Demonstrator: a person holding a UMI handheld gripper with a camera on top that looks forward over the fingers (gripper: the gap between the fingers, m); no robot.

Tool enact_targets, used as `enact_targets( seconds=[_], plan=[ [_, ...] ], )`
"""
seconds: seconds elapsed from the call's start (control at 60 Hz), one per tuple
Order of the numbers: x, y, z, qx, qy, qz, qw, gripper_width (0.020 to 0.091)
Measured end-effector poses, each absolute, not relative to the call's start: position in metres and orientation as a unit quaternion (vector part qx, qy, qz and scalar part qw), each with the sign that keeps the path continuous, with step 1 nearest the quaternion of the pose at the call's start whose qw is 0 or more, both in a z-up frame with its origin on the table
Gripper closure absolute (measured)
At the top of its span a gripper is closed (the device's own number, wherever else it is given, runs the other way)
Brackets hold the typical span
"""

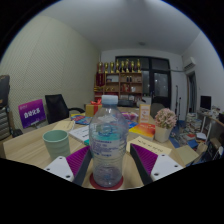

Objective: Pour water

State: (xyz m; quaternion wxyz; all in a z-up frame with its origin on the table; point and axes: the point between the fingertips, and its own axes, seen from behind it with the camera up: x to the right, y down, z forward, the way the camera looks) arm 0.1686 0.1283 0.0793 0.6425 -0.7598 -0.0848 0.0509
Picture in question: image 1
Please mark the yellow gift box red ribbon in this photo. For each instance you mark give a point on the yellow gift box red ribbon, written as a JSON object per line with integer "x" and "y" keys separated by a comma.
{"x": 91, "y": 110}

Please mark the cream notebook with writing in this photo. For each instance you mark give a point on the cream notebook with writing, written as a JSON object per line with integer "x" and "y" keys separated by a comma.
{"x": 150, "y": 145}

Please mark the black office chair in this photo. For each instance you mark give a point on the black office chair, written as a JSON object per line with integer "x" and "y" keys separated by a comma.
{"x": 56, "y": 108}

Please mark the wooden shelf unit with trophies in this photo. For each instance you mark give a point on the wooden shelf unit with trophies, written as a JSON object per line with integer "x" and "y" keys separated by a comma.
{"x": 121, "y": 81}

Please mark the white open book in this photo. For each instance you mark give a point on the white open book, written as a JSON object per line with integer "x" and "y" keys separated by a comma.
{"x": 80, "y": 133}

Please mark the black tripod stand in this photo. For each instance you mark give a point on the black tripod stand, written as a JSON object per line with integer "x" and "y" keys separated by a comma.
{"x": 177, "y": 103}

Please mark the black computer monitor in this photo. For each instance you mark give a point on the black computer monitor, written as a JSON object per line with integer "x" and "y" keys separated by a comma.
{"x": 205, "y": 102}

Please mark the small low wooden table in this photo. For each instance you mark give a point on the small low wooden table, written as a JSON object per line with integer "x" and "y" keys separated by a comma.
{"x": 186, "y": 154}

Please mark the pale green ribbed cup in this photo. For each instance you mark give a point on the pale green ribbed cup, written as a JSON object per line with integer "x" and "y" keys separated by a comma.
{"x": 56, "y": 145}

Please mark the pink potted plant white pot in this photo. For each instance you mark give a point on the pink potted plant white pot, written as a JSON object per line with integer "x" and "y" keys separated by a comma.
{"x": 165, "y": 125}

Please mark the clear plastic water bottle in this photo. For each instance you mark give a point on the clear plastic water bottle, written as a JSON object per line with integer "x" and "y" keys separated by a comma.
{"x": 108, "y": 143}

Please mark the flat round red coaster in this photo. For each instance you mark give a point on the flat round red coaster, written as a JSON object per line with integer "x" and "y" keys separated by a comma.
{"x": 118, "y": 183}

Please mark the purple sign board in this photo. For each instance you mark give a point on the purple sign board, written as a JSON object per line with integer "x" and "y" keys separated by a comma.
{"x": 31, "y": 113}

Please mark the dark glass double door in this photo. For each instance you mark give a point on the dark glass double door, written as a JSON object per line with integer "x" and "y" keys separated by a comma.
{"x": 160, "y": 83}

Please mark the plain tan notebook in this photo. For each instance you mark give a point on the plain tan notebook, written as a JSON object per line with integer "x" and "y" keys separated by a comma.
{"x": 64, "y": 125}

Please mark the orange red book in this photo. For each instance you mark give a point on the orange red book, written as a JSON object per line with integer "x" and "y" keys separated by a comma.
{"x": 143, "y": 130}

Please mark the white wall air conditioner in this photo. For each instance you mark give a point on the white wall air conditioner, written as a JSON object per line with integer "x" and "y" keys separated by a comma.
{"x": 190, "y": 63}

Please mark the green book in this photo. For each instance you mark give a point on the green book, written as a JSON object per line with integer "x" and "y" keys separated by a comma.
{"x": 86, "y": 142}

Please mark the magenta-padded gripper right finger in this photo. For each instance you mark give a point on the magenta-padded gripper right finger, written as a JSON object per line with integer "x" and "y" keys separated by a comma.
{"x": 163, "y": 166}

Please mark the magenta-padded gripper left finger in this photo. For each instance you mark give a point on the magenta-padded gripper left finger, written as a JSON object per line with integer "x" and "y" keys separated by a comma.
{"x": 58, "y": 168}

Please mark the standing orange white card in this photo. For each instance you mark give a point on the standing orange white card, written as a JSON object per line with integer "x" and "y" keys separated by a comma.
{"x": 144, "y": 114}

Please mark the grey armchair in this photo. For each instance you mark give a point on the grey armchair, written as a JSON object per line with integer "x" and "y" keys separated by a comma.
{"x": 156, "y": 107}

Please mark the stack of books on floor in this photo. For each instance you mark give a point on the stack of books on floor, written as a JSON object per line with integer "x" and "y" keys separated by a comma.
{"x": 193, "y": 128}

